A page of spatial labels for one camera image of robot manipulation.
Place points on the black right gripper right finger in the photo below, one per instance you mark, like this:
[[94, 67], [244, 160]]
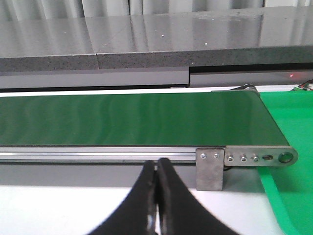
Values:
[[180, 212]]

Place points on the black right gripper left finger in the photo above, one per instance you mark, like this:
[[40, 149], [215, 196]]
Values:
[[136, 215]]

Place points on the green conveyor belt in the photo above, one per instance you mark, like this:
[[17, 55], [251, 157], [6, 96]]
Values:
[[212, 119]]

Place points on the green tray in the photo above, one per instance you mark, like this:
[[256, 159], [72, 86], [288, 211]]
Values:
[[290, 189]]

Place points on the grey stone countertop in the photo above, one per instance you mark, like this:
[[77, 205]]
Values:
[[271, 35]]

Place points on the white curtain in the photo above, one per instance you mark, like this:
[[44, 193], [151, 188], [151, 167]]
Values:
[[20, 10]]

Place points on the steel conveyor support bracket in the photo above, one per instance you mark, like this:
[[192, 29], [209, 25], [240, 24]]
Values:
[[209, 169]]

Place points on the aluminium conveyor frame rail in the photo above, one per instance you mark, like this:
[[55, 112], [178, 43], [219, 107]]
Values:
[[231, 155]]

